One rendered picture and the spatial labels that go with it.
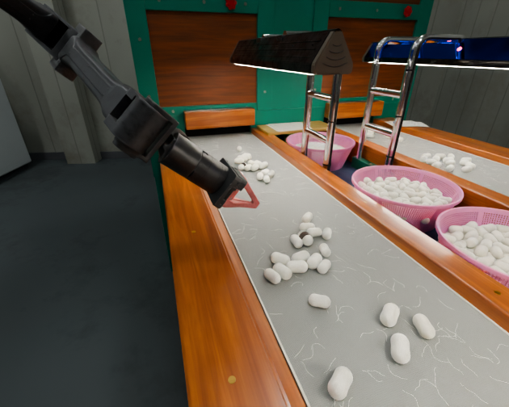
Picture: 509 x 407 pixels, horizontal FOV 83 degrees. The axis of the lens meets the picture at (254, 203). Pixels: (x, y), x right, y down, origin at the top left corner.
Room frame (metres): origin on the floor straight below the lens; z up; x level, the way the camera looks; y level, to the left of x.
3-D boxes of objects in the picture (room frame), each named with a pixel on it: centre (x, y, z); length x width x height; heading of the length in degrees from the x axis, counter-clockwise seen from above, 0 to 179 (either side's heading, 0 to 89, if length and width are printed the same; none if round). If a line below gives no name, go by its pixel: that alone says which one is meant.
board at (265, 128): (1.32, -0.19, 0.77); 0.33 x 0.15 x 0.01; 108
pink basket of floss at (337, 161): (1.12, -0.26, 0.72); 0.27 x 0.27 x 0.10
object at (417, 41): (1.01, -0.50, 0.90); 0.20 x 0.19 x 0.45; 18
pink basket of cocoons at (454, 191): (0.70, -0.40, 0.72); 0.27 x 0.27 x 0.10
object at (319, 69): (0.87, -0.05, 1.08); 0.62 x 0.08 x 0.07; 18
